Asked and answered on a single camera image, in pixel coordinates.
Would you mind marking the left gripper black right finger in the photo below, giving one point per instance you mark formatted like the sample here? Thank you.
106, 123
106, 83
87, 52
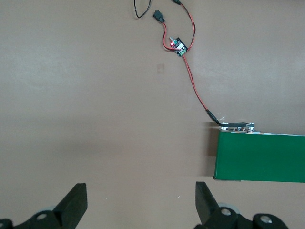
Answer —
209, 212

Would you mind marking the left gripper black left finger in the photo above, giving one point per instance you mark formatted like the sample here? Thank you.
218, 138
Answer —
69, 210

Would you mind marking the green conveyor belt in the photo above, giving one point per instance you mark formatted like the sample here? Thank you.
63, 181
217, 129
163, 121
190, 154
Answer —
262, 157

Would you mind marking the small green circuit board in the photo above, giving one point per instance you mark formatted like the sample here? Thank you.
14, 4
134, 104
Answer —
178, 47

